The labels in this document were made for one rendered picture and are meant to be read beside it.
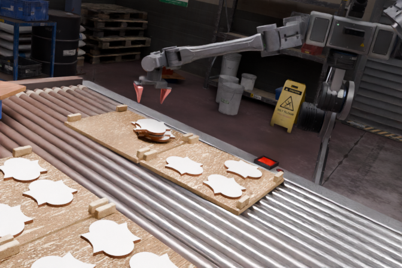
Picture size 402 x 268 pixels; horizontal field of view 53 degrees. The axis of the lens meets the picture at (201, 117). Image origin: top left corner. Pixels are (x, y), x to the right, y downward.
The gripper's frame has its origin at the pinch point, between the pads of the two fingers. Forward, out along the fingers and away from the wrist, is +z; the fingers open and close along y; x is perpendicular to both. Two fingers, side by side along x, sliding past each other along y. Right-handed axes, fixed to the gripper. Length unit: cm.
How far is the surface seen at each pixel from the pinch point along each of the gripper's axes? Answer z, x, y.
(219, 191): 12, -51, 9
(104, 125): 14.0, 7.0, -15.3
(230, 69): 71, 373, 263
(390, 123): 85, 198, 427
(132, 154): 13.6, -20.5, -11.3
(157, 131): 8.0, -13.0, 0.1
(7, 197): 14, -45, -53
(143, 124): 8.2, -5.1, -3.0
